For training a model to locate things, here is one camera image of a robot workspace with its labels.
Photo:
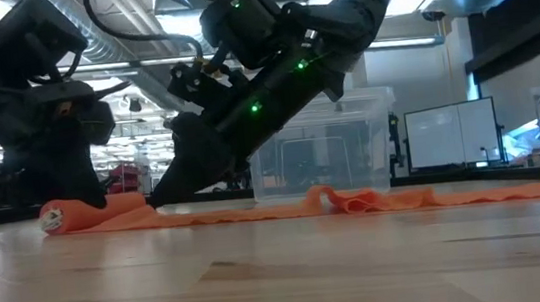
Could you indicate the black upright stand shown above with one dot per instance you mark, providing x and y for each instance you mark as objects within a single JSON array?
[{"x": 395, "y": 143}]

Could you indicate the orange elastic bandage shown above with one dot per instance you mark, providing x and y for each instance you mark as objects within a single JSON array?
[{"x": 106, "y": 216}]

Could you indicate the red storage bin rack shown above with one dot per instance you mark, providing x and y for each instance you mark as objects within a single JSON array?
[{"x": 124, "y": 179}]

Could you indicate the clear plastic storage box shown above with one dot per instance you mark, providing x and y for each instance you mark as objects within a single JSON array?
[{"x": 332, "y": 164}]

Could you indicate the white whiteboard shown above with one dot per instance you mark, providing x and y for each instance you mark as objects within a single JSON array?
[{"x": 449, "y": 132}]

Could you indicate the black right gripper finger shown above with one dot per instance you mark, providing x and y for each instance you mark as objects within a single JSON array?
[{"x": 195, "y": 154}]

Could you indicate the long ceiling light bar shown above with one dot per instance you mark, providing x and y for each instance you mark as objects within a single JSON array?
[{"x": 404, "y": 42}]

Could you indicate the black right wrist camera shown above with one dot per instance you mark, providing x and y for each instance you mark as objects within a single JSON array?
[{"x": 198, "y": 85}]

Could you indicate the black hanging lamp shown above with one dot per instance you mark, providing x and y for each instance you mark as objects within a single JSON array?
[{"x": 134, "y": 105}]

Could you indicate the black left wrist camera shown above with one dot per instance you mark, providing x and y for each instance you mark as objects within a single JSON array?
[{"x": 98, "y": 121}]

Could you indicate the dark ceiling dome camera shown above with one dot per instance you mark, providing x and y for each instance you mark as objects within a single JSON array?
[{"x": 433, "y": 16}]

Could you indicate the silver ventilation duct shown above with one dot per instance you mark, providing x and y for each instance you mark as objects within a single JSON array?
[{"x": 98, "y": 46}]

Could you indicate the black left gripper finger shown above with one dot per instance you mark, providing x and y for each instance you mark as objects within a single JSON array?
[{"x": 52, "y": 184}]

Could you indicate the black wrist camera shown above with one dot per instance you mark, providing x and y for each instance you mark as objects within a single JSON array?
[
  {"x": 198, "y": 85},
  {"x": 98, "y": 121}
]

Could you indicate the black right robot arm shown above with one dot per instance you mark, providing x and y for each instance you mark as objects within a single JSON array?
[{"x": 355, "y": 6}]

